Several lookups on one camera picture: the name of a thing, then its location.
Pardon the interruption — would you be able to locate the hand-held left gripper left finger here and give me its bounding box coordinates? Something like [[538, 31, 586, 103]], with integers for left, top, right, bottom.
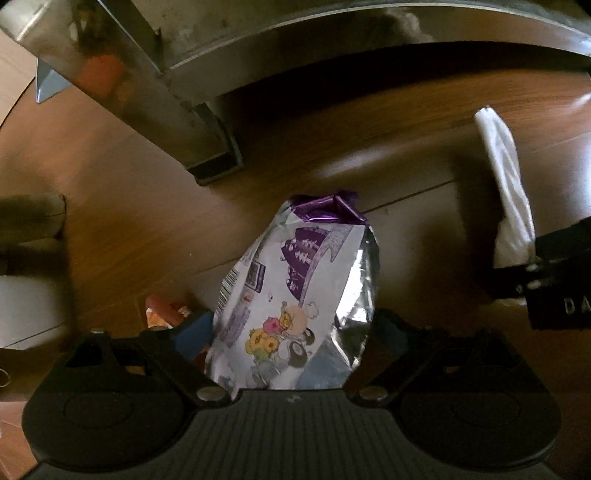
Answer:
[[62, 311, 232, 409]]

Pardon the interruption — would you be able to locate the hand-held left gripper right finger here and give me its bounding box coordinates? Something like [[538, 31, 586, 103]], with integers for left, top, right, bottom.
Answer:
[[346, 308, 525, 408]]

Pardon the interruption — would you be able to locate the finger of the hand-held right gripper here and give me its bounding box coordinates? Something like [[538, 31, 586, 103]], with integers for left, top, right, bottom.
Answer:
[[484, 264, 529, 306], [533, 220, 591, 266]]

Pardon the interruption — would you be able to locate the white knotted plastic bag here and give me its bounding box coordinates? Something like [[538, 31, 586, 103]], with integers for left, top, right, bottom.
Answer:
[[474, 106, 537, 268]]

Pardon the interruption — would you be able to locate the silver purple snack bag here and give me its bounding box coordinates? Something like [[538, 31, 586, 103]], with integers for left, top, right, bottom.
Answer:
[[203, 189, 380, 400]]

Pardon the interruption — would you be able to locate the orange snack packet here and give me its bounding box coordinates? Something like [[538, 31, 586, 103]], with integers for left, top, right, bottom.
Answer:
[[145, 295, 204, 330]]

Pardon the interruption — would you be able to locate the stainless steel frame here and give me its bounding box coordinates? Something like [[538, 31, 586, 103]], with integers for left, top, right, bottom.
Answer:
[[0, 0, 591, 186]]

